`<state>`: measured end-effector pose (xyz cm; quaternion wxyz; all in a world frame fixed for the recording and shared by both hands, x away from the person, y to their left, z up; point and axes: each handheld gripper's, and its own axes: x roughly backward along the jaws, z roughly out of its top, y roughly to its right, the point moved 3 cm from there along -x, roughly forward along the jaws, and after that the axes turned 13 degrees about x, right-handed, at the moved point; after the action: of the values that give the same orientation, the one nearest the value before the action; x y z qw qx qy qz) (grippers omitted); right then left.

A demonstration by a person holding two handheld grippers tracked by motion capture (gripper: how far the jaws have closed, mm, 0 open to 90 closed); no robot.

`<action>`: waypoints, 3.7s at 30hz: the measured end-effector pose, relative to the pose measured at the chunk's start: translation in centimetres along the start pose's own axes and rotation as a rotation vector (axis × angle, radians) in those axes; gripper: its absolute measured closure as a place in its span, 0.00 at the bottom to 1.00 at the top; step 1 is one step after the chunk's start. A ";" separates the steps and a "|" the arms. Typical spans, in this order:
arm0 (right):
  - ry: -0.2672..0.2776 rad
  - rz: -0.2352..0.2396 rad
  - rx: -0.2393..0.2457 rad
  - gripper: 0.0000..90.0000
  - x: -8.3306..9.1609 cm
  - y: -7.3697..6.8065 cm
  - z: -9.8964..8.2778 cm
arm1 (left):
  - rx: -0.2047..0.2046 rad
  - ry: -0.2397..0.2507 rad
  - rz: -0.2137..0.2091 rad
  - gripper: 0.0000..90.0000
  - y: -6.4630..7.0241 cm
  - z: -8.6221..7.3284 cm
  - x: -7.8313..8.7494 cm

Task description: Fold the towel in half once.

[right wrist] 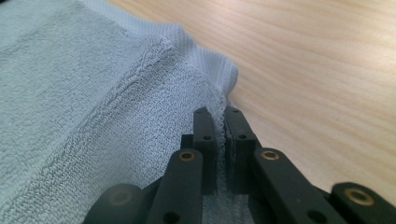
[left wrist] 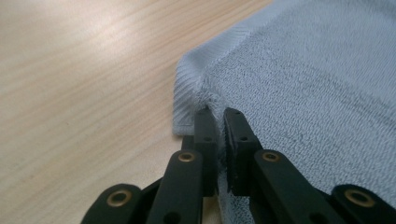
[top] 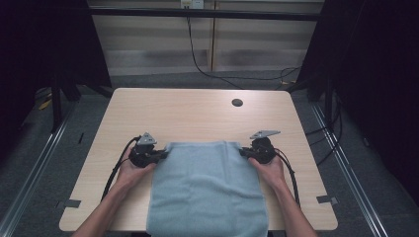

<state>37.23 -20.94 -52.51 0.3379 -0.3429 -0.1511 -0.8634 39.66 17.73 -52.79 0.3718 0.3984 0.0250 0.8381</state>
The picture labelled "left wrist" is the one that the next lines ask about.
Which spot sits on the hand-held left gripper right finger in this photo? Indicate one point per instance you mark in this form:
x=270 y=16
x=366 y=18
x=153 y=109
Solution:
x=274 y=183

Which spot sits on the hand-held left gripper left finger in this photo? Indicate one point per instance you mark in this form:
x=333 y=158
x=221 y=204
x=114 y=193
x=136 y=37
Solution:
x=186 y=186

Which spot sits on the light blue towel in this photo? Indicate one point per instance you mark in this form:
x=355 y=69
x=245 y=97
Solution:
x=295 y=77

